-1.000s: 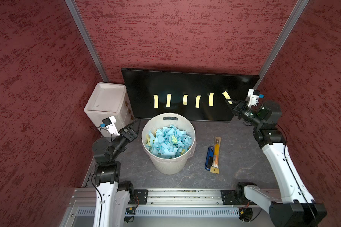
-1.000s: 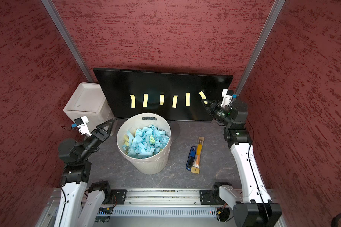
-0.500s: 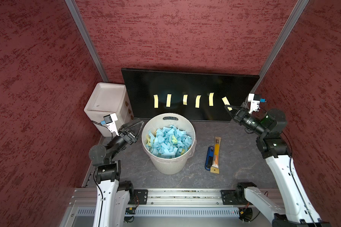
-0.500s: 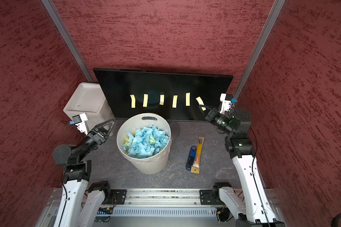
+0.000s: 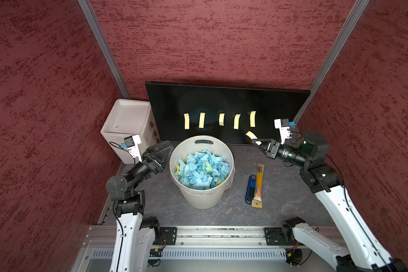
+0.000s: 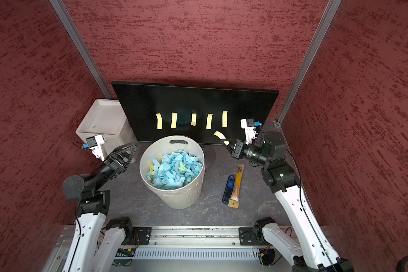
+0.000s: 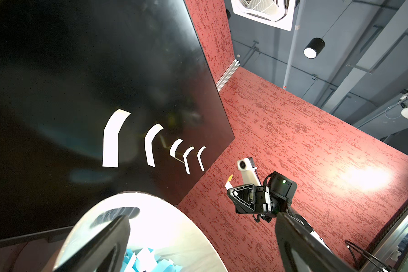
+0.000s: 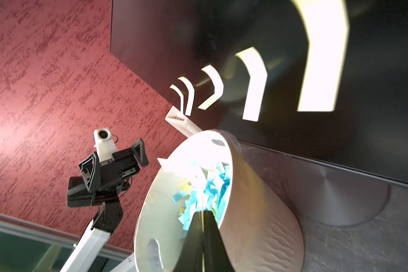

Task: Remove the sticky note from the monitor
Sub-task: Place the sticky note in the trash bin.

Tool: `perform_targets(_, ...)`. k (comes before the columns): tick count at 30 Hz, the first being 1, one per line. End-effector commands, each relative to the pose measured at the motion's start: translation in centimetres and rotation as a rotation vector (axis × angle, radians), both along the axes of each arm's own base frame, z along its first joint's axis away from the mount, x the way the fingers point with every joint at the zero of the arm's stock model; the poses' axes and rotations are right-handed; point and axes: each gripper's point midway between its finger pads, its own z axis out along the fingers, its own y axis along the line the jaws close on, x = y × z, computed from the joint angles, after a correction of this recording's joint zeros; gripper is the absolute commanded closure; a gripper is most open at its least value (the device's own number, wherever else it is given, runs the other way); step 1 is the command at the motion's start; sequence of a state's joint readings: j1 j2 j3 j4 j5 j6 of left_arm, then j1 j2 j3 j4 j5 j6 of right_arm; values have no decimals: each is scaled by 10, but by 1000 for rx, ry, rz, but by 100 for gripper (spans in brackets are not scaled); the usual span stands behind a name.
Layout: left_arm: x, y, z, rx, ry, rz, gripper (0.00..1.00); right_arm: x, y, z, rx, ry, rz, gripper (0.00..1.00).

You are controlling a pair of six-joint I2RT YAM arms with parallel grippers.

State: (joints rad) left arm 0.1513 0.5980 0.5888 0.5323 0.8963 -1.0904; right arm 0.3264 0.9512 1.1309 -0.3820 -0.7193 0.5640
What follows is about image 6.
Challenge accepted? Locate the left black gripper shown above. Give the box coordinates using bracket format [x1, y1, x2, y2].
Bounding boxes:
[92, 139, 139, 191]

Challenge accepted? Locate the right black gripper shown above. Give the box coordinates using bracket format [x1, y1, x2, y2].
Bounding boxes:
[218, 138, 269, 165]

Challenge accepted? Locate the yellow sticky note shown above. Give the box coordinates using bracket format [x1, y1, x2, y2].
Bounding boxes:
[156, 113, 163, 130]
[222, 111, 228, 128]
[171, 112, 177, 129]
[190, 113, 197, 126]
[206, 113, 213, 130]
[214, 131, 230, 145]

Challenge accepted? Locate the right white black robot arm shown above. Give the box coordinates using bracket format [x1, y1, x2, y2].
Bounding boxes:
[220, 131, 354, 272]

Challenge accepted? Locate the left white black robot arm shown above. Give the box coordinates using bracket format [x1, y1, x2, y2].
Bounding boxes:
[62, 142, 140, 272]

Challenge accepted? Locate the black flat monitor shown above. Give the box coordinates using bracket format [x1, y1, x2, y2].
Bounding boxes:
[112, 81, 279, 145]

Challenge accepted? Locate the white styrofoam box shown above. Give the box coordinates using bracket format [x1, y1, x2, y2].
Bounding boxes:
[75, 99, 137, 154]

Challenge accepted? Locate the blue utility knife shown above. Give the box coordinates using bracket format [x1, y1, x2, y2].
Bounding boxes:
[222, 175, 235, 205]

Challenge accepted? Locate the blue paper scraps pile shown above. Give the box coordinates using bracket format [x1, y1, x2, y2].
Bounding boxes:
[145, 150, 203, 190]

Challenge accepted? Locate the white plastic waste basket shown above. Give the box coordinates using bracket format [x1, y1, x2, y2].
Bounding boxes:
[139, 136, 205, 209]

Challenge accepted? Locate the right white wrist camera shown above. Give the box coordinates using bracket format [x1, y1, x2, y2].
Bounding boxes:
[240, 119, 262, 145]

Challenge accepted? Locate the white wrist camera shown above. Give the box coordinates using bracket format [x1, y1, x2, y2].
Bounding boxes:
[82, 134, 107, 161]
[240, 119, 262, 145]

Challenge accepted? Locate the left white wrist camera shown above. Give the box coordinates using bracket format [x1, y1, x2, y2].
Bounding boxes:
[82, 134, 107, 161]

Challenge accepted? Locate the orange handled scraper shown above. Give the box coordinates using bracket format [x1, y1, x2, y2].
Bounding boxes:
[228, 164, 245, 209]

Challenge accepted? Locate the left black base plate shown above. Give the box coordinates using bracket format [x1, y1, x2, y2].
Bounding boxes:
[122, 227, 152, 247]

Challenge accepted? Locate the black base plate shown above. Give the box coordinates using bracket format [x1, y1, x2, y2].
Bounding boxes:
[122, 227, 152, 247]
[239, 227, 269, 247]

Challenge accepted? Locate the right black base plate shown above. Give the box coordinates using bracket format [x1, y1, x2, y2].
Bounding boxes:
[239, 227, 269, 247]

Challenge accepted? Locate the aluminium mounting rail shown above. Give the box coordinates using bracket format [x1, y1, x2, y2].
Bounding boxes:
[50, 225, 327, 249]

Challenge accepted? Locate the white perforated cable duct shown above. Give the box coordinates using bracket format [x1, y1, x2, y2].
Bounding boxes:
[114, 248, 260, 261]

